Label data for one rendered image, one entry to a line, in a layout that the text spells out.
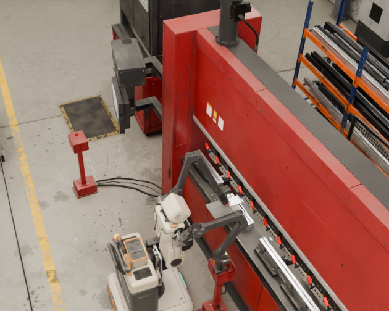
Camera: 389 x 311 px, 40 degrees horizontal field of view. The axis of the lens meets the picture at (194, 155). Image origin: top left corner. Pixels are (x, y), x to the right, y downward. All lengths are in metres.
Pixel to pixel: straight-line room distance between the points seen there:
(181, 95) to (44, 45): 4.39
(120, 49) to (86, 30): 4.31
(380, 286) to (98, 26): 7.04
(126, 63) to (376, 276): 2.72
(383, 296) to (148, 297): 2.05
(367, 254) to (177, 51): 2.30
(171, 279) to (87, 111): 3.10
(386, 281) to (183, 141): 2.62
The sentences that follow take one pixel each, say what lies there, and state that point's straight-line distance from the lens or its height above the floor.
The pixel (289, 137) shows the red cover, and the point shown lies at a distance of 3.70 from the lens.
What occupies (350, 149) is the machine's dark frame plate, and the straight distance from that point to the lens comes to 3.61.
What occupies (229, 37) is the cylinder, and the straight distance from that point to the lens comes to 4.40.
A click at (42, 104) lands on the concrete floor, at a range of 7.70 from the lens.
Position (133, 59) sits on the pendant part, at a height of 1.95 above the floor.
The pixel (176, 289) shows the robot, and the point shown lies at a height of 0.28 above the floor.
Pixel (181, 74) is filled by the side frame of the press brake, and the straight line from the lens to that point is 4.79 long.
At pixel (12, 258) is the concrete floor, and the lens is 5.89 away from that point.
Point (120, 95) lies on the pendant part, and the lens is 5.02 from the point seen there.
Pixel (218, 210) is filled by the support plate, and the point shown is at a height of 1.00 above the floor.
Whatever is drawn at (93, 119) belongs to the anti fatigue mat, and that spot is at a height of 0.01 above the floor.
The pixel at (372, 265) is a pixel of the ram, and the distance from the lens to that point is 3.47.
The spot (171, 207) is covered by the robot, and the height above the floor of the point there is 1.36.
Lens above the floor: 4.56
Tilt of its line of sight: 42 degrees down
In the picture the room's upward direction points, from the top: 4 degrees clockwise
